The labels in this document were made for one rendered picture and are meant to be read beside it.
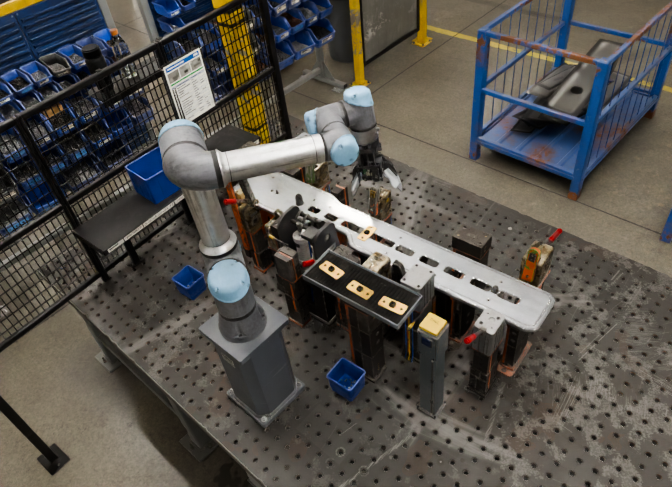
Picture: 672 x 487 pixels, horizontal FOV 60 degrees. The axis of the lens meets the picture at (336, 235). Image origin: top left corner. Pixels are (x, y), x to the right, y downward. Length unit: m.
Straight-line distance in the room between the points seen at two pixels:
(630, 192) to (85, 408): 3.43
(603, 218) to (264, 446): 2.59
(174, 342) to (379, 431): 0.90
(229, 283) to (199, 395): 0.68
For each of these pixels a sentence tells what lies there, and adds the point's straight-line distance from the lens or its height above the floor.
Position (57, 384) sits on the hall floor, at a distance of 3.49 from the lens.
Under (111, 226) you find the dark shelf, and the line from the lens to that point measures 2.52.
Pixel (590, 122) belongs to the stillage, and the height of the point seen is 0.58.
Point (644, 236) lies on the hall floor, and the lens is 3.86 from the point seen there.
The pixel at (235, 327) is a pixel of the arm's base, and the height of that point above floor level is 1.16.
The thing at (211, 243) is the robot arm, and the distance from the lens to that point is 1.75.
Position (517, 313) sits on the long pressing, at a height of 1.00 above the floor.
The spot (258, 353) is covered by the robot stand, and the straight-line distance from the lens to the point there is 1.85.
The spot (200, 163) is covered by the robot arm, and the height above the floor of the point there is 1.73.
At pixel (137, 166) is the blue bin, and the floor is 1.13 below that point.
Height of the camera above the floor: 2.52
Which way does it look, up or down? 43 degrees down
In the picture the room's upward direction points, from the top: 8 degrees counter-clockwise
